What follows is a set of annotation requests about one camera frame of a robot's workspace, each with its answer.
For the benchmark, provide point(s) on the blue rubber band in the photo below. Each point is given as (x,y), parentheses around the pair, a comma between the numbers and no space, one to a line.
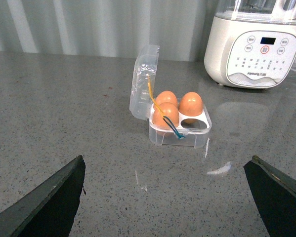
(168,121)

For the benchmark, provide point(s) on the brown egg back left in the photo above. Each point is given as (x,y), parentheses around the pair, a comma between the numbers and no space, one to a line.
(167,97)

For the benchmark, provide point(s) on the yellow rubber band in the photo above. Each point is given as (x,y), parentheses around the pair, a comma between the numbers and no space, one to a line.
(152,98)

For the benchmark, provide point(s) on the white soy milk maker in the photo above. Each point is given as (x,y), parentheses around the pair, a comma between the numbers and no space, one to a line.
(252,43)

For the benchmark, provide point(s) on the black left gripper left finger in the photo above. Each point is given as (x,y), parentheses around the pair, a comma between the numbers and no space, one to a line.
(49,209)

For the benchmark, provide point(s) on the brown egg front left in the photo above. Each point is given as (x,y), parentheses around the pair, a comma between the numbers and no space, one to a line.
(169,111)

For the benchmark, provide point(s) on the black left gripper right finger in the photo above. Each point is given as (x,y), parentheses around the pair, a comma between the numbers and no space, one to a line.
(274,193)

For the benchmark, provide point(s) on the brown egg back right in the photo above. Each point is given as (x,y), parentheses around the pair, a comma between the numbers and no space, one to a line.
(191,104)

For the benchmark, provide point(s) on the brown egg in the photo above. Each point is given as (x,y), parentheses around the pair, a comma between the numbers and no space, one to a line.
(167,97)
(169,111)
(191,104)

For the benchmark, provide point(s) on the clear plastic egg box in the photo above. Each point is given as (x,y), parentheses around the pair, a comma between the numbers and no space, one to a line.
(195,129)

